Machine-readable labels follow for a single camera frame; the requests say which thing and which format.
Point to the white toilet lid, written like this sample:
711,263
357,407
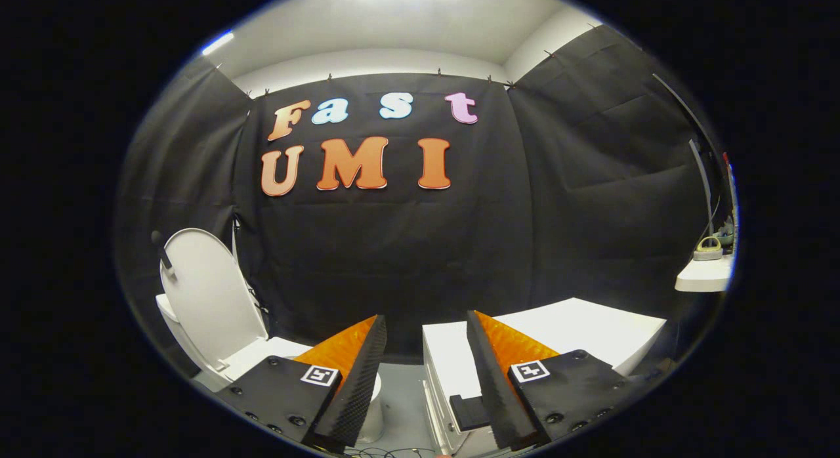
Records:
210,294

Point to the white drawer cabinet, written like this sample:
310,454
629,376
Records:
453,353

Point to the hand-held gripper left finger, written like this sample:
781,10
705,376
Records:
357,386

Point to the small black holder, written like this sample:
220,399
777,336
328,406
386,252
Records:
467,412

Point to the black backdrop cloth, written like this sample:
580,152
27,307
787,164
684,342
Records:
394,248

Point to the white toilet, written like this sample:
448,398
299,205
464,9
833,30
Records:
262,353

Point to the white shelf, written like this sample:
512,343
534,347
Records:
702,274

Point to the clear bottle with red cap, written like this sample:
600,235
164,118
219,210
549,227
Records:
728,166

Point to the small ceiling light strip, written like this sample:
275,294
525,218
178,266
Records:
217,42

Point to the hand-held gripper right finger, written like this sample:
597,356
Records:
495,386

